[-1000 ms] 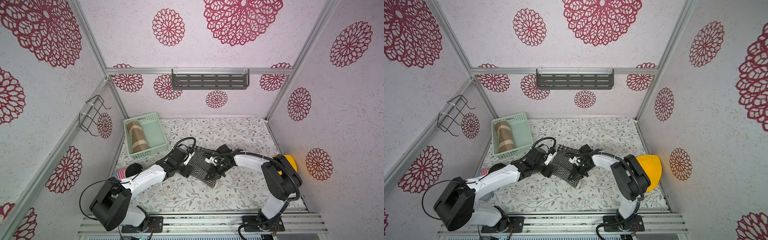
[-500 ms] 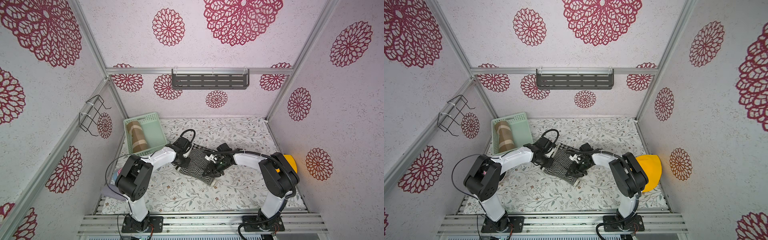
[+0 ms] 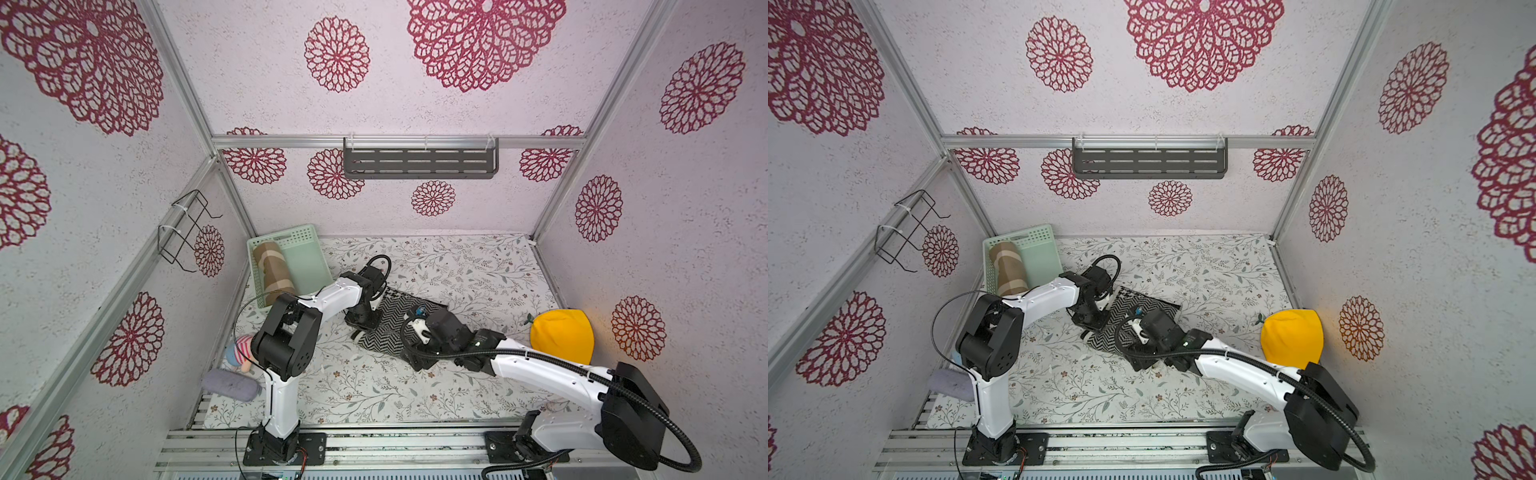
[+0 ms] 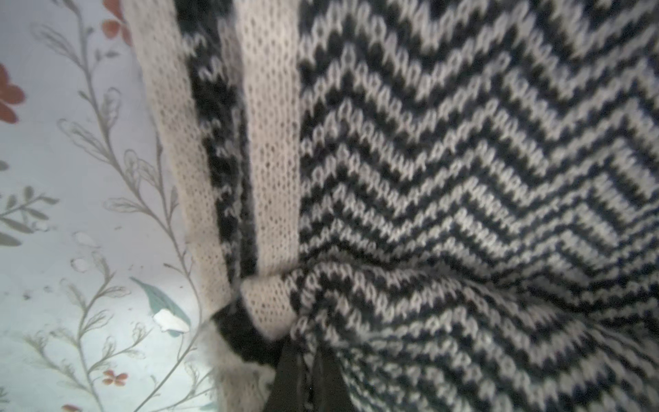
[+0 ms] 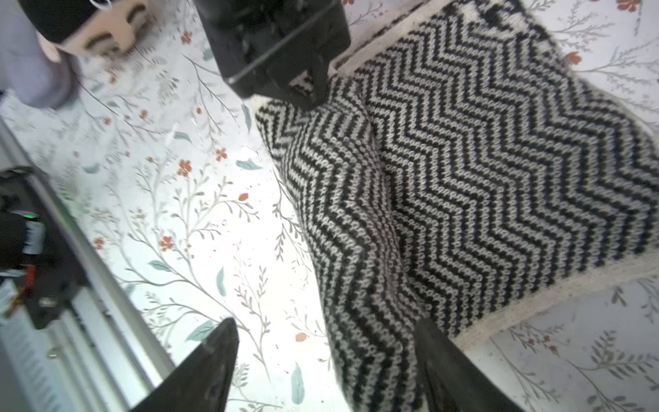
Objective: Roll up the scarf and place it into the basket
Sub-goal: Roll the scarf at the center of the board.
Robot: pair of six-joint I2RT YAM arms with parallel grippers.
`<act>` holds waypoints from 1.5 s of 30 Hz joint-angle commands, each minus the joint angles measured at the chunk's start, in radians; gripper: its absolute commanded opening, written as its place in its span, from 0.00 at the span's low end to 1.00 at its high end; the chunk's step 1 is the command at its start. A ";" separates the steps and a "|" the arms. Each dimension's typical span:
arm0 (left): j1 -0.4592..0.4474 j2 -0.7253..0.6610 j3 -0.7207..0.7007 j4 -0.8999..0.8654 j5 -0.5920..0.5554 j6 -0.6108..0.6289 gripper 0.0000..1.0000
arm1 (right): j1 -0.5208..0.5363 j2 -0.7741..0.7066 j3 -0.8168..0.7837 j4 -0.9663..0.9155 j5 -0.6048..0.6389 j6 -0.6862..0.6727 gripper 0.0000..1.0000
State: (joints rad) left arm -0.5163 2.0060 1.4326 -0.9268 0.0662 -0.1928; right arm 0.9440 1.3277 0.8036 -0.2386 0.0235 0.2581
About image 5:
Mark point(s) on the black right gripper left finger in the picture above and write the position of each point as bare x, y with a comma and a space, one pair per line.
202, 381

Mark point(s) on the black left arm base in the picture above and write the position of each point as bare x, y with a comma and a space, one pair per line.
36, 260

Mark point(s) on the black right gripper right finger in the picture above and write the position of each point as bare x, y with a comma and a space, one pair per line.
452, 382

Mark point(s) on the plush doll black hair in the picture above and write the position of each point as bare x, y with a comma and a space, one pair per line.
87, 28

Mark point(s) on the grey purple rolled cloth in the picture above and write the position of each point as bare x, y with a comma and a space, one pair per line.
26, 71

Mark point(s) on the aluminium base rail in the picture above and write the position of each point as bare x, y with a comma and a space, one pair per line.
79, 345

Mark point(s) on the black white zigzag scarf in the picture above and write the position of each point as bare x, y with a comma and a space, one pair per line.
460, 173

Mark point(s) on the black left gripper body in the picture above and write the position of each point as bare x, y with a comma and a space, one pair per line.
276, 49

